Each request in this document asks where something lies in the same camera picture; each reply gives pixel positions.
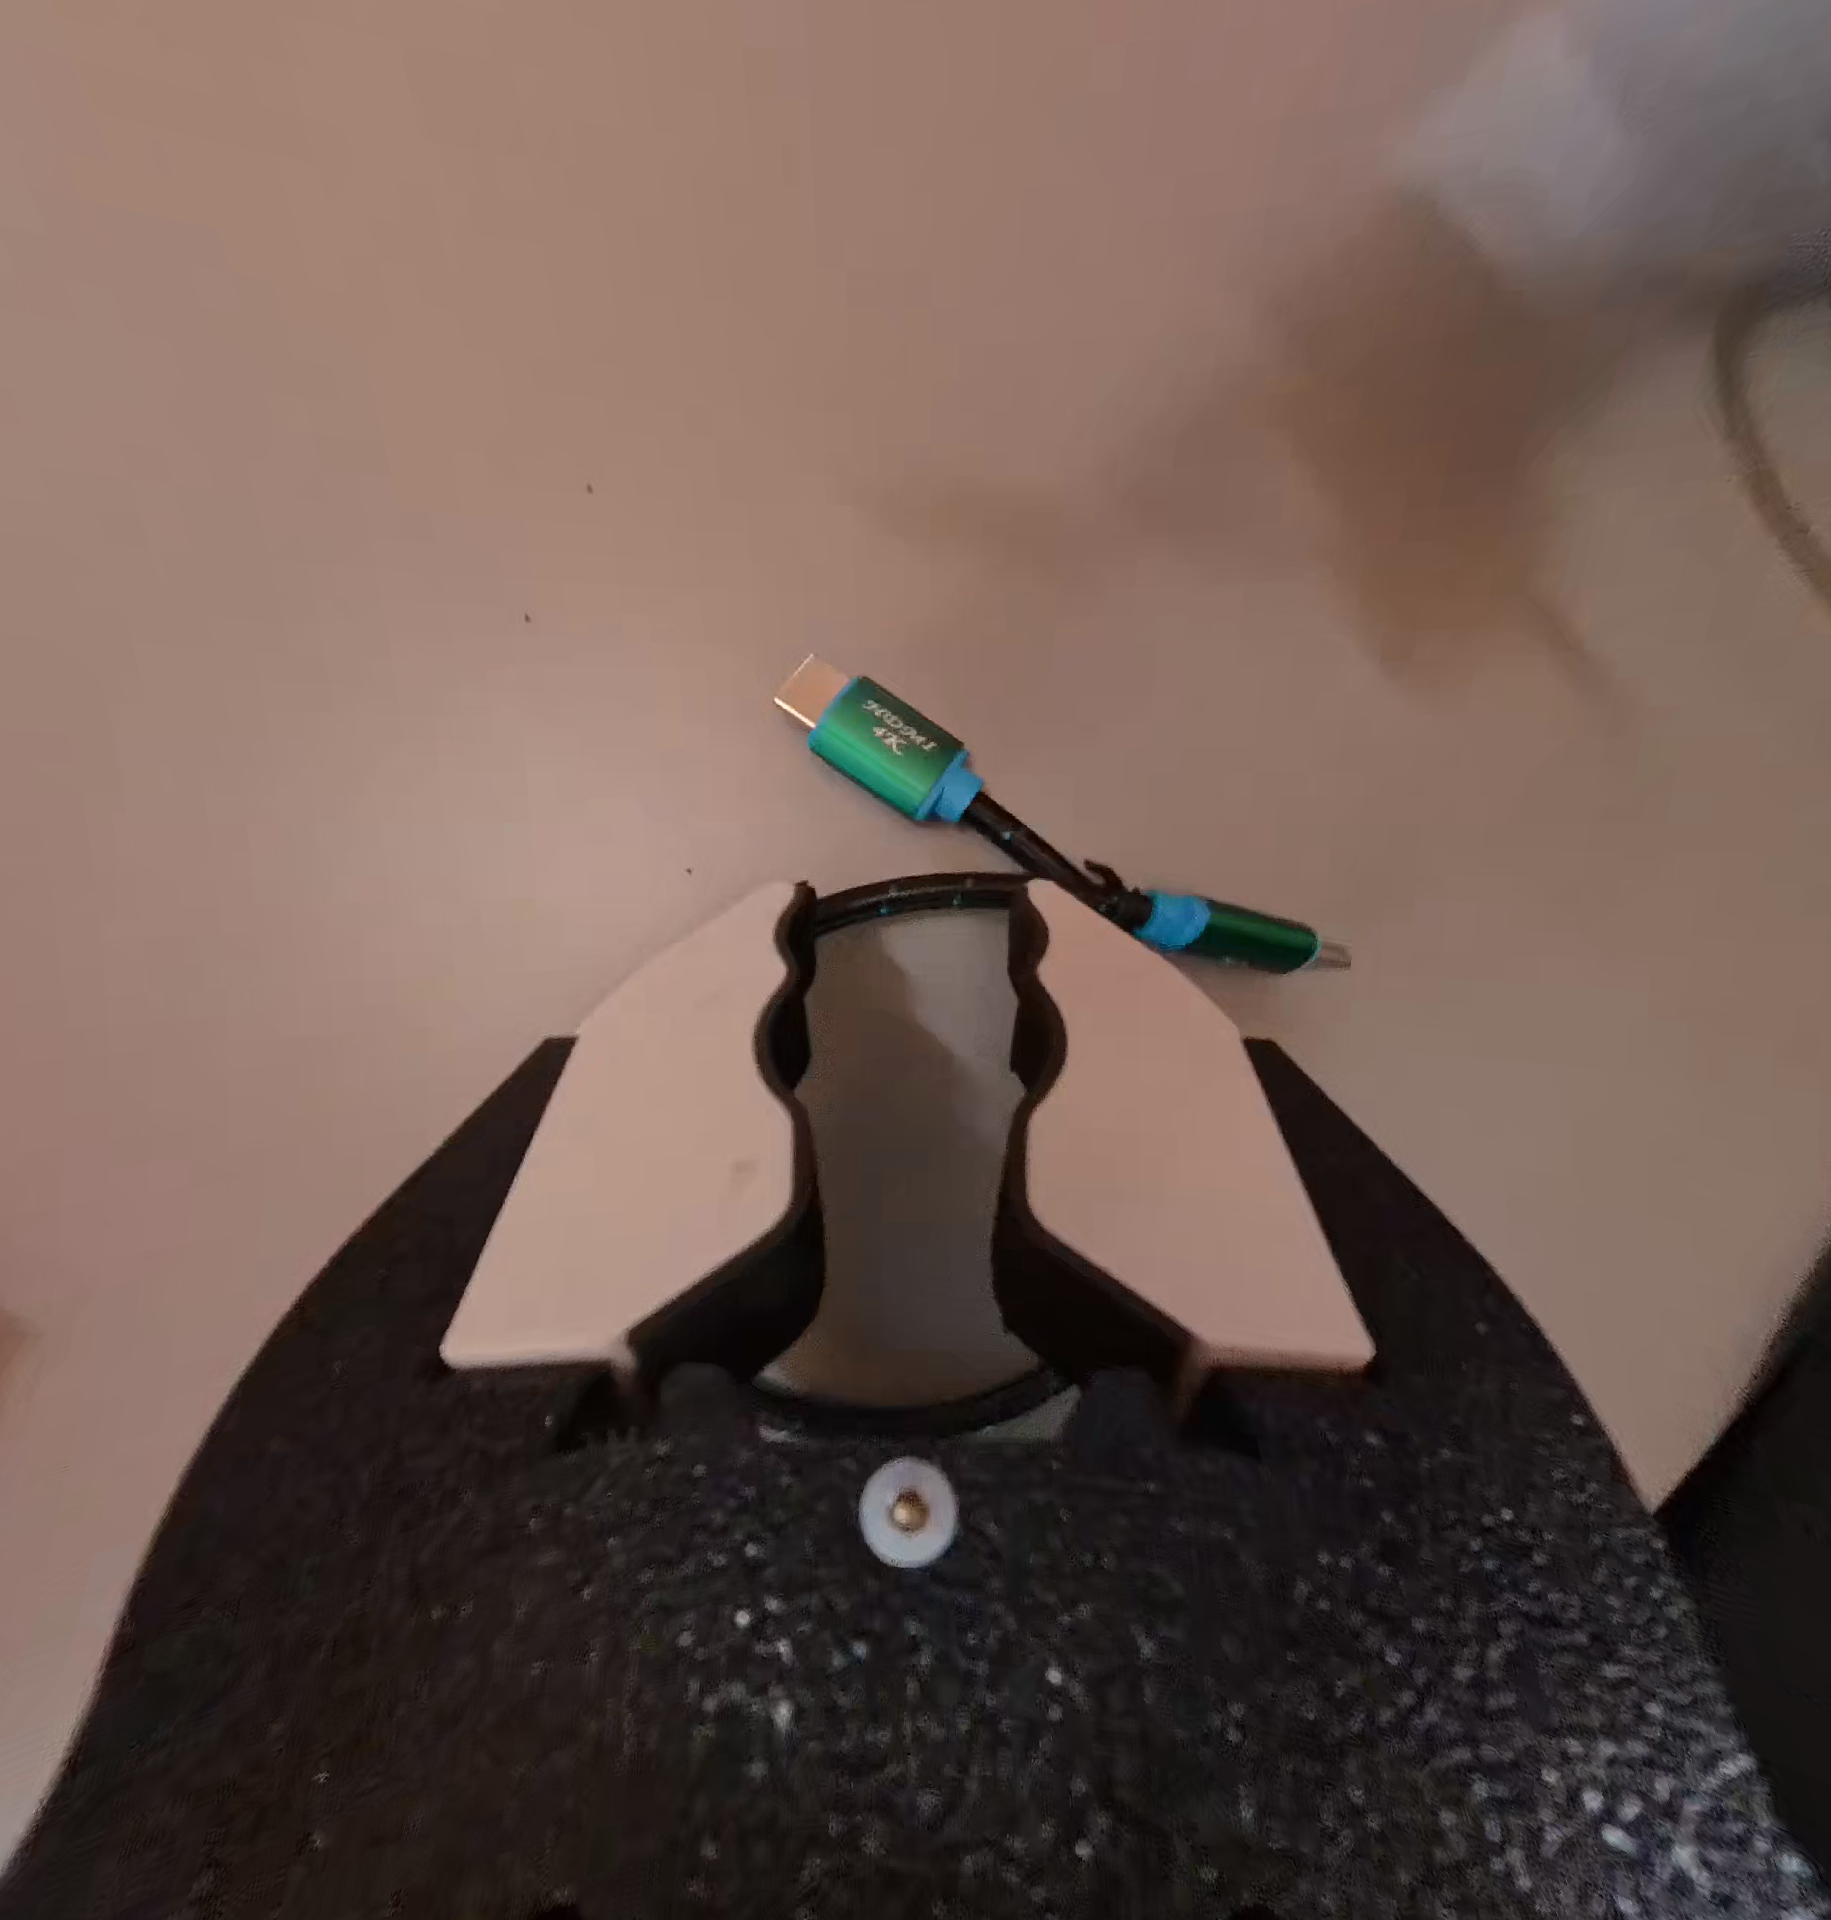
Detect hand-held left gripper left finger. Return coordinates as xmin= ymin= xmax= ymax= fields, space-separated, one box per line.
xmin=437 ymin=884 xmax=830 ymax=1392

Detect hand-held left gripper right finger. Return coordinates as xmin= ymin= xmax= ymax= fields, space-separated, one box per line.
xmin=990 ymin=884 xmax=1380 ymax=1420

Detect short braided cable green plugs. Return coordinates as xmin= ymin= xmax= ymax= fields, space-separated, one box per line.
xmin=760 ymin=651 xmax=1355 ymax=1438

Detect white desk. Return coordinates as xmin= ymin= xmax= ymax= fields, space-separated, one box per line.
xmin=0 ymin=0 xmax=1831 ymax=1910

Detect black cable bundle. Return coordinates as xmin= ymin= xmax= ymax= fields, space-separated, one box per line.
xmin=1706 ymin=284 xmax=1831 ymax=665

